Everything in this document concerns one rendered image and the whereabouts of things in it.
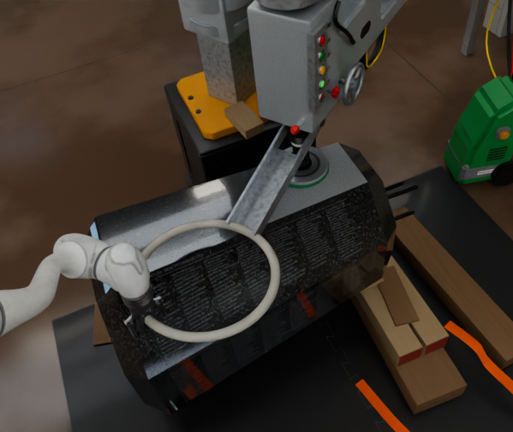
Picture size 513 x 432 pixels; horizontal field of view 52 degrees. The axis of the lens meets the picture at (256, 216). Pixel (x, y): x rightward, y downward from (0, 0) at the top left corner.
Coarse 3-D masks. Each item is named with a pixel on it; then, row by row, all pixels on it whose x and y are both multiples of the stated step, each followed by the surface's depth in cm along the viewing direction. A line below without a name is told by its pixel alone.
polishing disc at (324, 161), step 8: (312, 152) 214; (320, 152) 214; (312, 160) 211; (320, 160) 211; (312, 168) 208; (320, 168) 208; (296, 176) 207; (304, 176) 206; (312, 176) 206; (320, 176) 205; (296, 184) 205; (304, 184) 205
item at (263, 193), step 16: (320, 128) 198; (272, 144) 194; (304, 144) 191; (272, 160) 197; (288, 160) 195; (256, 176) 191; (272, 176) 194; (288, 176) 188; (256, 192) 192; (272, 192) 191; (240, 208) 189; (256, 208) 190; (272, 208) 186; (256, 224) 187
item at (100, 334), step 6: (96, 306) 280; (96, 312) 278; (96, 318) 275; (102, 318) 275; (96, 324) 273; (102, 324) 273; (96, 330) 271; (102, 330) 270; (96, 336) 269; (102, 336) 268; (108, 336) 268; (96, 342) 266; (102, 342) 266; (108, 342) 266
